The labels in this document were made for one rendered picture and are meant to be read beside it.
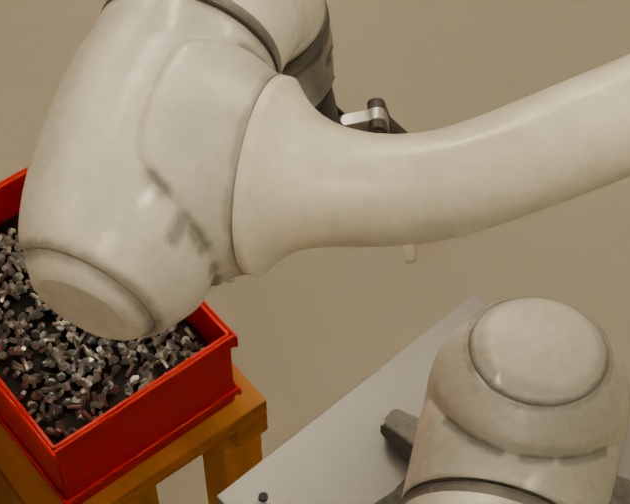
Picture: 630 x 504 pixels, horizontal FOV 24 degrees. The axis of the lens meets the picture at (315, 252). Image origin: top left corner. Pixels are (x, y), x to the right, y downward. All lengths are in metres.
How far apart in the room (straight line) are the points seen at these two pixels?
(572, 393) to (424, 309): 1.50
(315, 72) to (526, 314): 0.32
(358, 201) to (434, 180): 0.04
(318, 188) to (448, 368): 0.43
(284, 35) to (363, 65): 2.17
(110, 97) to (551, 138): 0.21
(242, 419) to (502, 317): 0.47
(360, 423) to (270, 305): 1.22
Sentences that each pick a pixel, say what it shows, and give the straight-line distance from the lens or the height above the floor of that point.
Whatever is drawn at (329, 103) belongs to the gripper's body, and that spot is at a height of 1.41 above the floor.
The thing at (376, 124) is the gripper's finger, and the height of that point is 1.39.
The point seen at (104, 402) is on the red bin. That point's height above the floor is 0.88.
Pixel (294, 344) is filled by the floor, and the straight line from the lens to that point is 2.52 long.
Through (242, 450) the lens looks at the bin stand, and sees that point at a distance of 1.57.
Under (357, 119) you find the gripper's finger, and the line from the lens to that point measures 0.96.
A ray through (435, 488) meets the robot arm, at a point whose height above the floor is 1.13.
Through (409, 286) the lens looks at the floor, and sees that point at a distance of 2.59.
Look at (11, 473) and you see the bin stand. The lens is 1.50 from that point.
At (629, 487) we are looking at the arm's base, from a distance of 1.34.
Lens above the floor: 2.09
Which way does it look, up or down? 52 degrees down
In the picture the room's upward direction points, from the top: straight up
